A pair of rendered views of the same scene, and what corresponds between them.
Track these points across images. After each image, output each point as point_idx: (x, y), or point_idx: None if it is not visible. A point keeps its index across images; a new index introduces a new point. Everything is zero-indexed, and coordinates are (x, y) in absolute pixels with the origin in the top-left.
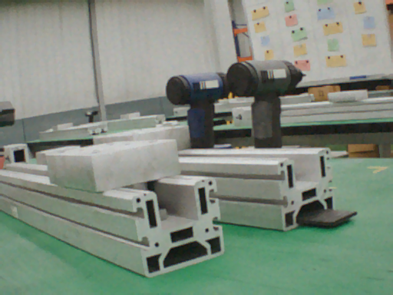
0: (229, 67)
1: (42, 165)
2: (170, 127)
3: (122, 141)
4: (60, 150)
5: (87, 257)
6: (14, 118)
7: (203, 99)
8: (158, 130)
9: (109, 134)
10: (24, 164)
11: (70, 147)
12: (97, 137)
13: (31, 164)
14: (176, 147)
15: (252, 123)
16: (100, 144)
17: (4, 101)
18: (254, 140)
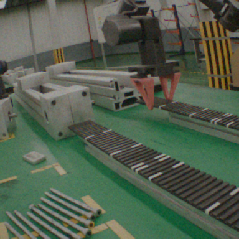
0: (5, 61)
1: (79, 76)
2: (22, 76)
3: (51, 66)
4: (60, 89)
5: None
6: (106, 39)
7: None
8: (28, 74)
9: (38, 74)
10: (95, 78)
11: (46, 96)
12: (46, 71)
13: (88, 77)
14: (45, 69)
15: (4, 83)
16: (57, 65)
17: (113, 15)
18: (4, 89)
